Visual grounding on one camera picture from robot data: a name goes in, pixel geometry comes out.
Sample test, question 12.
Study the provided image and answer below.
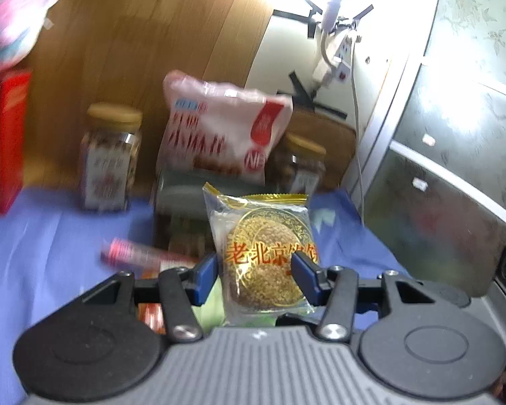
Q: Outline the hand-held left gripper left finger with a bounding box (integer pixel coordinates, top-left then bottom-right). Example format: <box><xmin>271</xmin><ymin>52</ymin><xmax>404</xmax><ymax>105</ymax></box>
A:
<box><xmin>80</xmin><ymin>252</ymin><xmax>219</xmax><ymax>344</ymax></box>

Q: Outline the pecan jar with yellow lid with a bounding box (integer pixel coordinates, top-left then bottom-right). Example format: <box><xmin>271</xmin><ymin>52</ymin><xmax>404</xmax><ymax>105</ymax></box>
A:
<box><xmin>265</xmin><ymin>132</ymin><xmax>327</xmax><ymax>197</ymax></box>

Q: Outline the frosted glass sliding door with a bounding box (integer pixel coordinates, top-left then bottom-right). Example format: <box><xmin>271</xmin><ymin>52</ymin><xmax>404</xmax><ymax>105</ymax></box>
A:
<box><xmin>354</xmin><ymin>0</ymin><xmax>506</xmax><ymax>262</ymax></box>

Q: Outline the orange snack packet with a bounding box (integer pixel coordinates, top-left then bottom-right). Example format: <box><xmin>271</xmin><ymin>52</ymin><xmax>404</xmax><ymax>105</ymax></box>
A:
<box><xmin>137</xmin><ymin>303</ymin><xmax>167</xmax><ymax>335</ymax></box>

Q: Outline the pink snack bag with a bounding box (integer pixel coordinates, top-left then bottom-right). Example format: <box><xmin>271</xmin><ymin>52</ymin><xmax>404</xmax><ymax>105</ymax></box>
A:
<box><xmin>156</xmin><ymin>70</ymin><xmax>293</xmax><ymax>186</ymax></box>

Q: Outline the green snack packet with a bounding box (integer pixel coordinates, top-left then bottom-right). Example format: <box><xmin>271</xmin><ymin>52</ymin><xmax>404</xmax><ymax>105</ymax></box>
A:
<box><xmin>192</xmin><ymin>291</ymin><xmax>228</xmax><ymax>330</ymax></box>

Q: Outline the wooden board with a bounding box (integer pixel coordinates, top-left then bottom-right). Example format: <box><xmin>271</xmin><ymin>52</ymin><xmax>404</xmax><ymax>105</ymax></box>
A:
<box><xmin>0</xmin><ymin>0</ymin><xmax>275</xmax><ymax>190</ymax></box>

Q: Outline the clear gold-printed mooncake packet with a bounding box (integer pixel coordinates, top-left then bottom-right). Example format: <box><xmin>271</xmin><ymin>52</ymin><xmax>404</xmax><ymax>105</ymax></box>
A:
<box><xmin>202</xmin><ymin>182</ymin><xmax>323</xmax><ymax>327</ymax></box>

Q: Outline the cashew jar with yellow lid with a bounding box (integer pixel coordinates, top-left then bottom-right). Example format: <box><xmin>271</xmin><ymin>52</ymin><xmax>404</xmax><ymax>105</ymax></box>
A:
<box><xmin>79</xmin><ymin>103</ymin><xmax>143</xmax><ymax>212</ymax></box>

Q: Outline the black tape strip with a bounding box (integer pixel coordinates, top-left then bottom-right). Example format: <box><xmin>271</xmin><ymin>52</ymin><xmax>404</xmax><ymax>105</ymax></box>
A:
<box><xmin>289</xmin><ymin>72</ymin><xmax>347</xmax><ymax>119</ymax></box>
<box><xmin>273</xmin><ymin>0</ymin><xmax>323</xmax><ymax>38</ymax></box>

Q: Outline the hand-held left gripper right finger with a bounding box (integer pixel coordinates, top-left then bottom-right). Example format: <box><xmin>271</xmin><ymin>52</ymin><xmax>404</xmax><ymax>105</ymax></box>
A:
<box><xmin>290</xmin><ymin>251</ymin><xmax>437</xmax><ymax>344</ymax></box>

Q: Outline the dark printed cardboard box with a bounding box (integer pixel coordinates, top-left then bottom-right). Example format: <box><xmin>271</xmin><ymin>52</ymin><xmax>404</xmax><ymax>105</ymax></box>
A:
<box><xmin>149</xmin><ymin>169</ymin><xmax>271</xmax><ymax>262</ymax></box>

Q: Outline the red snack stick packet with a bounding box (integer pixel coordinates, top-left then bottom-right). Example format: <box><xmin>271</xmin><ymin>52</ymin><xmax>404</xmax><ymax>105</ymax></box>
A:
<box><xmin>100</xmin><ymin>237</ymin><xmax>201</xmax><ymax>271</ymax></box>

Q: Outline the pink and white plush toy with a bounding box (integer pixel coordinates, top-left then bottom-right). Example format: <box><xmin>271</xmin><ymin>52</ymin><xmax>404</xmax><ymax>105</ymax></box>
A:
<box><xmin>0</xmin><ymin>0</ymin><xmax>60</xmax><ymax>79</ymax></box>

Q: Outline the red gift box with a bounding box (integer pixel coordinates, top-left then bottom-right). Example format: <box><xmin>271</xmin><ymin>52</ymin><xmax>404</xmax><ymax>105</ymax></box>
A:
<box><xmin>0</xmin><ymin>69</ymin><xmax>32</xmax><ymax>214</ymax></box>

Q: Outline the blue printed cloth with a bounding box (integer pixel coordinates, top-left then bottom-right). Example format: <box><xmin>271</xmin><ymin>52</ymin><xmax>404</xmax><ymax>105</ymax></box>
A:
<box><xmin>0</xmin><ymin>186</ymin><xmax>410</xmax><ymax>405</ymax></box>

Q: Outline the white power strip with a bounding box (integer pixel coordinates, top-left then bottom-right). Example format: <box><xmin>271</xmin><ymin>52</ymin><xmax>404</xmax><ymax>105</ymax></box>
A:
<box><xmin>312</xmin><ymin>29</ymin><xmax>357</xmax><ymax>87</ymax></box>

